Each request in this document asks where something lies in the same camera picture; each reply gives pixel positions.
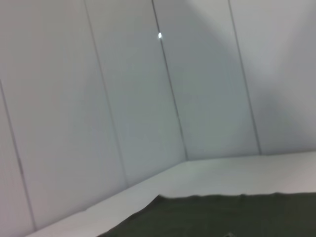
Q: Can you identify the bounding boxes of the dark green FREE T-shirt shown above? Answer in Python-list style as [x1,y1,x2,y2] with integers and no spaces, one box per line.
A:
[96,192,316,237]

